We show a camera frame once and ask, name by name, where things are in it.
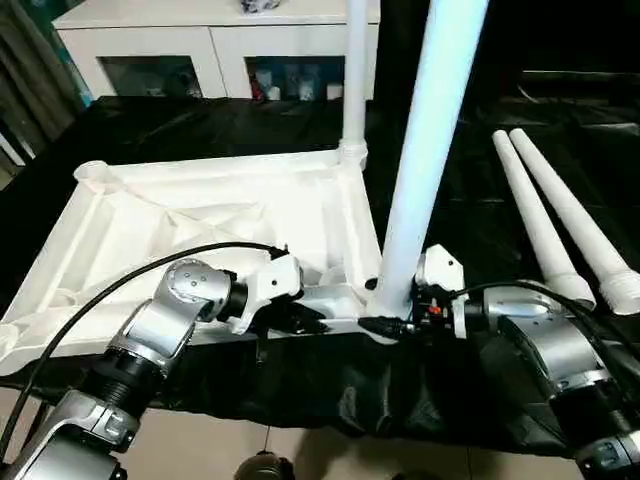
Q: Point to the white plastic table leg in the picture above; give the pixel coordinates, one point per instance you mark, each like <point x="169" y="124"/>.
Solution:
<point x="430" y="150"/>
<point x="565" y="200"/>
<point x="530" y="210"/>
<point x="357" y="50"/>

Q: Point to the white plastic table top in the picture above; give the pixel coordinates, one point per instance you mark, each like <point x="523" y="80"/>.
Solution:
<point x="150" y="200"/>

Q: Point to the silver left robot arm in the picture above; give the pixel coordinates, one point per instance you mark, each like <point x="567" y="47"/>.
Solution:
<point x="165" y="325"/>

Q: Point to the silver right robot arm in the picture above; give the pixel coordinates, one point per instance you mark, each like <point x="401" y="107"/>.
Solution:
<point x="550" y="345"/>

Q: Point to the dark brown round object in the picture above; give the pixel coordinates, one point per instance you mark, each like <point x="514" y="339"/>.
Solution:
<point x="265" y="467"/>

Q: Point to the black work mat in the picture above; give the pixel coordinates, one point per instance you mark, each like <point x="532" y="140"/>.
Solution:
<point x="200" y="125"/>

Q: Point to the red toy figure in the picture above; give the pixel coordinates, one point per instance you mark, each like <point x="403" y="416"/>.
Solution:
<point x="257" y="86"/>

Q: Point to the black low shelf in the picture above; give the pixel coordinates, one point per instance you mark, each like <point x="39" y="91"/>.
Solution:
<point x="580" y="77"/>

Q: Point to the clear bag of dark parts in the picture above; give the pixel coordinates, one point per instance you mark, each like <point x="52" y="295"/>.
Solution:
<point x="260" y="5"/>

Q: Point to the white cabinet with glass doors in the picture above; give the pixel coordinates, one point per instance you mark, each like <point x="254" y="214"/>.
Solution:
<point x="150" y="40"/>

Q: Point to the grey curtain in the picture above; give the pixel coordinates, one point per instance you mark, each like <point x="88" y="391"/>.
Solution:
<point x="35" y="85"/>

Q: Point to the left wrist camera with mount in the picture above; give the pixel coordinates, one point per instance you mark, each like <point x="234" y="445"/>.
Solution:
<point x="275" y="280"/>

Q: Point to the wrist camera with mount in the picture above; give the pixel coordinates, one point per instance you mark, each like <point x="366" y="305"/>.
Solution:
<point x="442" y="265"/>
<point x="275" y="280"/>

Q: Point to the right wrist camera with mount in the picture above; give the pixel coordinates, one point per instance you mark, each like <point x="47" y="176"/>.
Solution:
<point x="442" y="265"/>

